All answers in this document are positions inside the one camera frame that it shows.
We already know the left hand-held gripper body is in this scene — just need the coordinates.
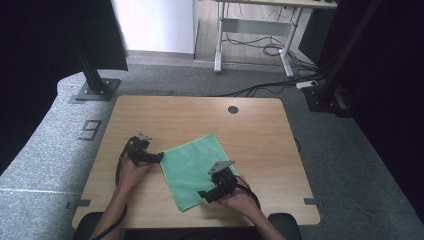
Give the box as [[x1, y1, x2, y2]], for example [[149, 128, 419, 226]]
[[125, 133, 153, 167]]

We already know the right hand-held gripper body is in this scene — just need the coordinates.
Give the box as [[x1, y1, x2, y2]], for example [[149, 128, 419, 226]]
[[207, 160, 239, 199]]

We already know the green microfibre cloth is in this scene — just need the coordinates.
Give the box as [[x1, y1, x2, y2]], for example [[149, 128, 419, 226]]
[[159, 132, 239, 213]]

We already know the person's left hand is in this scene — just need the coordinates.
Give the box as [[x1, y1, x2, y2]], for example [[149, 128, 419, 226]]
[[118, 155, 151, 191]]

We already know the person's right hand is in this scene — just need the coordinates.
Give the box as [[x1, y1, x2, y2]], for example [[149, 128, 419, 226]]
[[216, 175, 260, 218]]

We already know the black metal stand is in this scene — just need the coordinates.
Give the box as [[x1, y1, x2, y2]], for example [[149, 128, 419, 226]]
[[302, 0, 384, 118], [68, 29, 122, 102]]

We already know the grey tape strip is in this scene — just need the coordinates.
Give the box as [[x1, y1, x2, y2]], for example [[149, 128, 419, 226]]
[[65, 198, 92, 211]]

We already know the white panel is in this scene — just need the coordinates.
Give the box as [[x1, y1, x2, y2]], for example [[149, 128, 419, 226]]
[[111, 0, 196, 55]]

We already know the white power strip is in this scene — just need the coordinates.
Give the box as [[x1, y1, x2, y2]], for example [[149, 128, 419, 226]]
[[295, 80, 320, 90]]

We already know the black curtain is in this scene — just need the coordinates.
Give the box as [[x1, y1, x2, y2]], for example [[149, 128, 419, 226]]
[[0, 0, 130, 175], [316, 0, 424, 222]]

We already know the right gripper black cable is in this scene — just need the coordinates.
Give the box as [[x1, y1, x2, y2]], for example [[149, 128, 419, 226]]
[[233, 182, 262, 211]]

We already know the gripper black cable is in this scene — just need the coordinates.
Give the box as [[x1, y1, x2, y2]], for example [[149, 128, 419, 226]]
[[89, 136, 135, 240], [233, 182, 262, 211]]

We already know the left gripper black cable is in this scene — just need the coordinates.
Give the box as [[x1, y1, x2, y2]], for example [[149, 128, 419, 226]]
[[89, 136, 135, 240]]

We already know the long black floor cable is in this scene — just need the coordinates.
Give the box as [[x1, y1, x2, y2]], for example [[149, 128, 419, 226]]
[[213, 74, 328, 98]]

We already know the tangle of black cables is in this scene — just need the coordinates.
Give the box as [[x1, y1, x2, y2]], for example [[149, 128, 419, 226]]
[[222, 33, 318, 73]]

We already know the white desk frame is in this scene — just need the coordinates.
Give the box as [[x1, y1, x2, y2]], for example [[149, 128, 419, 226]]
[[213, 0, 338, 80]]

